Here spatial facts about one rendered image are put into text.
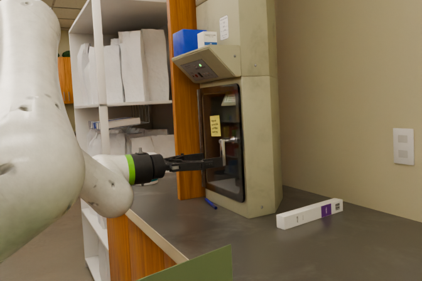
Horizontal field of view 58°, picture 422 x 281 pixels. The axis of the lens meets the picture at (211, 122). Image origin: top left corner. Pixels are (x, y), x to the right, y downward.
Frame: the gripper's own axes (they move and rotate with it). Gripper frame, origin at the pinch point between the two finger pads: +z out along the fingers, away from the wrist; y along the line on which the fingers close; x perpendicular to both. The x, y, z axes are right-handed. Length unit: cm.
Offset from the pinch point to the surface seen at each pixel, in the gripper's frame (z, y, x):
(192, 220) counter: -5.3, 4.3, 20.4
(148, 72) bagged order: 24, 133, -41
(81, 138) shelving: -10, 219, 6
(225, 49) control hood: 4.9, -5.6, -35.3
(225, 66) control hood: 5.0, -5.3, -30.0
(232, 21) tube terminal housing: 10.6, -1.2, -45.3
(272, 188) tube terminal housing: 20.6, -5.6, 11.7
